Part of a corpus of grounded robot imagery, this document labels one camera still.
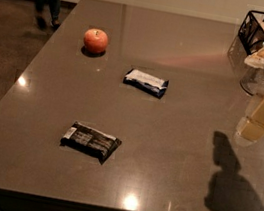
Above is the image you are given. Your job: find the black rxbar chocolate bar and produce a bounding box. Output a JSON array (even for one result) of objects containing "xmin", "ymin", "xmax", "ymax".
[{"xmin": 60, "ymin": 122, "xmax": 121, "ymax": 164}]

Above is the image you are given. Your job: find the clear glass jar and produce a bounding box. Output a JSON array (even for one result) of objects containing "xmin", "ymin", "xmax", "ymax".
[{"xmin": 240, "ymin": 47, "xmax": 264, "ymax": 96}]

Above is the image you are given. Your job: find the black wire basket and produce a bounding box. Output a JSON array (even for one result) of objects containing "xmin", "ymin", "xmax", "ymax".
[{"xmin": 238, "ymin": 10, "xmax": 264, "ymax": 55}]

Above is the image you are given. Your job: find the blue white snack bar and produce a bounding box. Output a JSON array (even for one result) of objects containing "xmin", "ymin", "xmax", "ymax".
[{"xmin": 123, "ymin": 68, "xmax": 169, "ymax": 98}]

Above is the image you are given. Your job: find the red apple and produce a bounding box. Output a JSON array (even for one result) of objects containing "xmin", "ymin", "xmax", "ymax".
[{"xmin": 83, "ymin": 28, "xmax": 109, "ymax": 54}]

